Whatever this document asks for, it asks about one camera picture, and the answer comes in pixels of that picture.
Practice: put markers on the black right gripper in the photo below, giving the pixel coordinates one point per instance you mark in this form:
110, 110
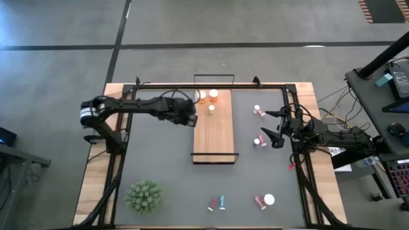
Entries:
292, 127

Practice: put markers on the black device blue screen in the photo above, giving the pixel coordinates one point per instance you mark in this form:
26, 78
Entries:
6, 136

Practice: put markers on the green artificial potted plant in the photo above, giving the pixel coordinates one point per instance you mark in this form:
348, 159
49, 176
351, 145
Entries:
143, 197

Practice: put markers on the clear water bottle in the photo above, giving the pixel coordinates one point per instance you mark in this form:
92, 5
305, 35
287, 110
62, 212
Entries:
365, 161

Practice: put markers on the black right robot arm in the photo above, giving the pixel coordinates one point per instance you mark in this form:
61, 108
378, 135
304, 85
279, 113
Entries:
345, 138

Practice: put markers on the dark tablet screen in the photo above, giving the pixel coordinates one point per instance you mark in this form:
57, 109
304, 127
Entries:
397, 107

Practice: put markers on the dark grey side desk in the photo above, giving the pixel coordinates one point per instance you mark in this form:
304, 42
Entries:
370, 105

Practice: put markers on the black computer mouse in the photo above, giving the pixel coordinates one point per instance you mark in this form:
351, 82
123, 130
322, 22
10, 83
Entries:
396, 129

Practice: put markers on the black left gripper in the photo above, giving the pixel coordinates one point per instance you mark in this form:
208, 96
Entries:
179, 111

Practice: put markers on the blue round object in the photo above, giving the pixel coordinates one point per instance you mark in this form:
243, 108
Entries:
406, 139

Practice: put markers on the dark red pill bottle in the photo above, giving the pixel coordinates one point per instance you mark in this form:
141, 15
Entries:
212, 203

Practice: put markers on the black stand beam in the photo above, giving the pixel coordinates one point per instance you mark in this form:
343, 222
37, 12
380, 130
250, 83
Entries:
354, 156

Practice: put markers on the black power adapter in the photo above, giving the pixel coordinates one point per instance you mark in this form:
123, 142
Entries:
401, 83

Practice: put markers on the large white-capped pill bottle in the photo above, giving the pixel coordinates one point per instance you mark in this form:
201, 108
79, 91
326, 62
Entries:
269, 199

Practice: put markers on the white paper sheet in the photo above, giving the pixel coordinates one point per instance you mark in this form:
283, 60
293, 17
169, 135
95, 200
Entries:
343, 167

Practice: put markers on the backlit keyboard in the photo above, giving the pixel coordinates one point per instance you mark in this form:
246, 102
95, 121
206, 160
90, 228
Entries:
398, 179

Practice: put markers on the blue pill bottle white cap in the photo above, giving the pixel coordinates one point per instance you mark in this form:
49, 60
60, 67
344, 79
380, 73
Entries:
222, 202

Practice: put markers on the orange pill bottle white cap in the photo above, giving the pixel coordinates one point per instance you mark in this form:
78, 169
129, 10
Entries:
202, 95
213, 93

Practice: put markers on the striped floor rug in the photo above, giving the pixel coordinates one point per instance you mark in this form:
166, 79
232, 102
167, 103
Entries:
383, 11

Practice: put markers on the small yellow pill bottle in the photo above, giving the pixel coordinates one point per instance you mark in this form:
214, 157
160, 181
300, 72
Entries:
211, 109

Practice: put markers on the black round pole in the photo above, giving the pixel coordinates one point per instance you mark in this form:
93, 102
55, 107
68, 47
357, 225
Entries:
383, 57

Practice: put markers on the small teal box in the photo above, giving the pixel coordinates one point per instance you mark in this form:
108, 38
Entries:
383, 80

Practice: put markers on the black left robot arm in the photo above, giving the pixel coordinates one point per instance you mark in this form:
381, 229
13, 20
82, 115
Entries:
128, 104

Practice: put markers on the grey metal desk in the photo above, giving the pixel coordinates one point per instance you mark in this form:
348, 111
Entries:
19, 159

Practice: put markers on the black metal table frame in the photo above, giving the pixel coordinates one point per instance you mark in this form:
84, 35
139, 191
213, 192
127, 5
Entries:
243, 86

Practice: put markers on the small red tag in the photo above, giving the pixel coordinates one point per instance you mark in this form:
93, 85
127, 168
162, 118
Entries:
291, 166

